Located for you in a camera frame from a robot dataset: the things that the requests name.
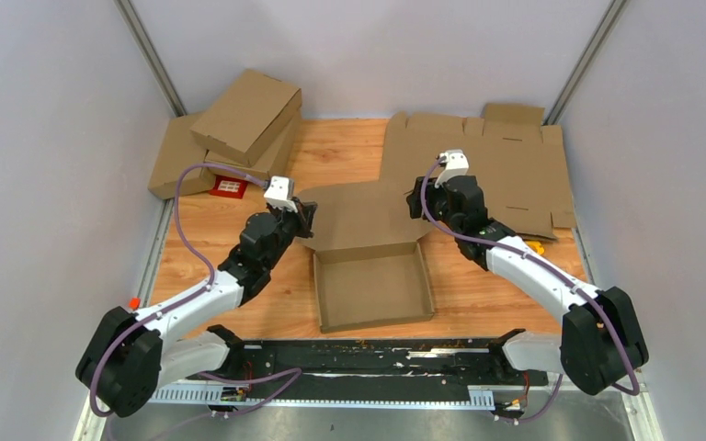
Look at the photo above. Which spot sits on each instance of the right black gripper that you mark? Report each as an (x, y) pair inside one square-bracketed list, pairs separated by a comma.
[(415, 201)]

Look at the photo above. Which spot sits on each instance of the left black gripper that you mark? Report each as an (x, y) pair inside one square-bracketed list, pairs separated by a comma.
[(308, 210)]

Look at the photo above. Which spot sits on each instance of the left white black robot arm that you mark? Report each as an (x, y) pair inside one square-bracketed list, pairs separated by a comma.
[(132, 354)]

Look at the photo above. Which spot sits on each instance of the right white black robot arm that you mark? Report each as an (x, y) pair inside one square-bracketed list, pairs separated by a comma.
[(601, 342)]

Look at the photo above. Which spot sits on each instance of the flat-lying folded cardboard box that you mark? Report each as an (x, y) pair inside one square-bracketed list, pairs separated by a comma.
[(178, 152)]

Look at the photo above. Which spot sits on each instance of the red plastic tray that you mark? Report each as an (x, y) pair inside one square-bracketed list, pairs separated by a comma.
[(229, 187)]

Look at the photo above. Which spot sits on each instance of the flat cardboard sheet stack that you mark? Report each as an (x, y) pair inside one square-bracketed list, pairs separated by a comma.
[(519, 162)]

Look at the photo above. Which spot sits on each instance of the yellow plastic triangle piece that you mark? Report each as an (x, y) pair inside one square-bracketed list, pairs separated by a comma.
[(536, 246)]

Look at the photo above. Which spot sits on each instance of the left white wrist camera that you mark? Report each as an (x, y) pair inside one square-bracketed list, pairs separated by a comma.
[(279, 194)]

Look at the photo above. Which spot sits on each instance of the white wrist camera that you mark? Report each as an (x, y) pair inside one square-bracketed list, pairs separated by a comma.
[(279, 194), (453, 163)]

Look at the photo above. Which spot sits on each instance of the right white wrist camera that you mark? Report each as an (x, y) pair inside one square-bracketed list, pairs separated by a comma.
[(453, 163)]

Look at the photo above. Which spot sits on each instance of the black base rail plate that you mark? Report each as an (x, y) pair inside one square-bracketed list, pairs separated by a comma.
[(418, 370)]

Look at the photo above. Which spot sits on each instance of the right aluminium corner post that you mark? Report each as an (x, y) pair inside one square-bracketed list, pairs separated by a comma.
[(594, 45)]

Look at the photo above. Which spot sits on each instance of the aluminium corner post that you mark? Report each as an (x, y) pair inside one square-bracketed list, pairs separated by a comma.
[(594, 45), (149, 52)]

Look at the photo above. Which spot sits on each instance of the left aluminium corner post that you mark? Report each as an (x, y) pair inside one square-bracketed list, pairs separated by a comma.
[(149, 52)]

